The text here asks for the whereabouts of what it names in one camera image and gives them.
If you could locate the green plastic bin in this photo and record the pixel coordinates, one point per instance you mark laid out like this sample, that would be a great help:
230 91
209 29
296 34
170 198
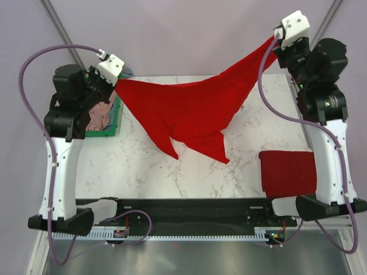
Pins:
107 133

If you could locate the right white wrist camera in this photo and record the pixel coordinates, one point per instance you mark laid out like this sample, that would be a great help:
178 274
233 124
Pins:
292 28

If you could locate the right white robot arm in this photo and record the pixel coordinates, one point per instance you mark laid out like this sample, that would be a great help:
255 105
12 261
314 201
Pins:
324 110

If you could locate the aluminium frame rail front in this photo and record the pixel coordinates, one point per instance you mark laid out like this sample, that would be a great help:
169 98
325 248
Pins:
278 224

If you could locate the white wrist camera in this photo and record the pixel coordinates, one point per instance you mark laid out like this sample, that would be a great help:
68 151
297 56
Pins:
110 67
292 28

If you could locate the grey blue t shirt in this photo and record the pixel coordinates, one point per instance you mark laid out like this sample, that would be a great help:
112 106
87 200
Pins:
126 73

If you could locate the aluminium corner post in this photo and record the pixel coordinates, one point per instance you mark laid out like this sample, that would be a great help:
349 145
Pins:
327 21
61 30

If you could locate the white slotted cable duct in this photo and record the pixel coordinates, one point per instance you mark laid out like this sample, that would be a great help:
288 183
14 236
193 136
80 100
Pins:
119 234

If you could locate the right aluminium corner post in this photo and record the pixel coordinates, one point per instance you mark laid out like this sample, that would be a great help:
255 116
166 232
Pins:
327 21

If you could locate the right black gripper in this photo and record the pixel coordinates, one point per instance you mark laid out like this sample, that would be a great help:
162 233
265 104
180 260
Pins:
282 54

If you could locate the bright red t shirt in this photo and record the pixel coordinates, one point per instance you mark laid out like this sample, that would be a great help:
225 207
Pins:
193 113

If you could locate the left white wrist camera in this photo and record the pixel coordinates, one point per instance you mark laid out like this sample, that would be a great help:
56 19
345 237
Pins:
110 67

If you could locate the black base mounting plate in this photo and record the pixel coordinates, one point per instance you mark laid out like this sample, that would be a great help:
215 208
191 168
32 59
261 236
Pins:
211 216

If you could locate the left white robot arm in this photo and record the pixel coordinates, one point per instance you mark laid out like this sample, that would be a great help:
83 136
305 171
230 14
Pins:
77 92

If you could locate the left aluminium corner post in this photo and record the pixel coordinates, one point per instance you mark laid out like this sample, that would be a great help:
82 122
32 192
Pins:
61 30

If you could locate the pink t shirt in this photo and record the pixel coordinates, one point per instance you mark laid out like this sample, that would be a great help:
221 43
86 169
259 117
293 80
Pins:
98 115

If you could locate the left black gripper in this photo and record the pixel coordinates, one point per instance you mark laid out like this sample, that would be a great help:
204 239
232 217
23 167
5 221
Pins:
110 88

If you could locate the folded dark red t shirt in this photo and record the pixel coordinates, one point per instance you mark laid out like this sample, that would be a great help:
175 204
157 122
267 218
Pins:
287 173

